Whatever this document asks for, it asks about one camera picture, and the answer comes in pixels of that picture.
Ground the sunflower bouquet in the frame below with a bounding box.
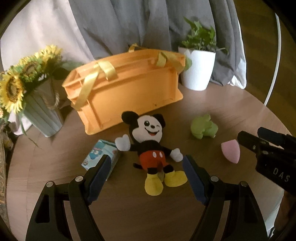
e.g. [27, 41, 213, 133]
[0, 44, 82, 123]

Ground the pink makeup sponge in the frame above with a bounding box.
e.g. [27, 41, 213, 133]
[221, 139, 240, 164]

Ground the white plant pot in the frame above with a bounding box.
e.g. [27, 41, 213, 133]
[178, 47, 216, 91]

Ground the grey curtain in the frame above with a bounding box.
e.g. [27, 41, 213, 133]
[69, 1, 247, 88]

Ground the green frog squishy toy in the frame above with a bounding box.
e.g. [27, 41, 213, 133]
[191, 114, 218, 140]

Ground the tissue pack blue white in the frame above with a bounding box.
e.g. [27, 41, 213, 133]
[81, 140, 120, 180]

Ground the Mickey Mouse plush toy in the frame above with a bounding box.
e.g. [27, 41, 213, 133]
[115, 111, 188, 196]

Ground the white floor lamp pole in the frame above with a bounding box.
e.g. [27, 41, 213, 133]
[263, 12, 282, 107]

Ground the green potted plant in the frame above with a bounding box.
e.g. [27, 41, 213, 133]
[178, 16, 230, 71]

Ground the grey ribbed vase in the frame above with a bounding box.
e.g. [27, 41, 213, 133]
[23, 79, 64, 138]

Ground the white sheer curtain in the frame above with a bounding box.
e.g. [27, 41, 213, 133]
[1, 1, 94, 70]

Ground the orange plastic crate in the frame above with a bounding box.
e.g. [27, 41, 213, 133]
[62, 45, 186, 135]

